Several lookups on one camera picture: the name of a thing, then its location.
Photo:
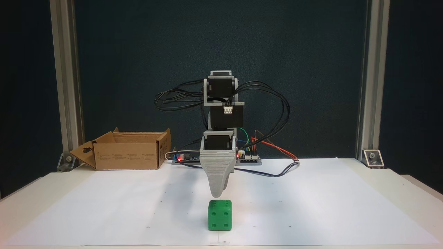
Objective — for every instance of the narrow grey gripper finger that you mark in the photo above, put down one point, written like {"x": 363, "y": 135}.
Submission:
{"x": 229, "y": 185}

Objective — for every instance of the grey aluminium frame post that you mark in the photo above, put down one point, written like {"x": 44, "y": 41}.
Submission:
{"x": 67, "y": 69}
{"x": 373, "y": 69}

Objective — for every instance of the green die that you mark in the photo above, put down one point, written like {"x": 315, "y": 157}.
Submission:
{"x": 219, "y": 215}

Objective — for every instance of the metal corner bracket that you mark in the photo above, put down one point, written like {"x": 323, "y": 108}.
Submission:
{"x": 373, "y": 158}
{"x": 67, "y": 162}

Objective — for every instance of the large white paper sheet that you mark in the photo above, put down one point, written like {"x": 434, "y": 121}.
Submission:
{"x": 311, "y": 207}

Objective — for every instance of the blue circuit board red light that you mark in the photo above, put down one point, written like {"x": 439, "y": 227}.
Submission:
{"x": 188, "y": 158}

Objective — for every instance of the brown cardboard box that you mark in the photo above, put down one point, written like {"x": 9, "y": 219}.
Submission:
{"x": 128, "y": 159}

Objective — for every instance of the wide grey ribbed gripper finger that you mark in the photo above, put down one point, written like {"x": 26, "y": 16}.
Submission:
{"x": 217, "y": 178}

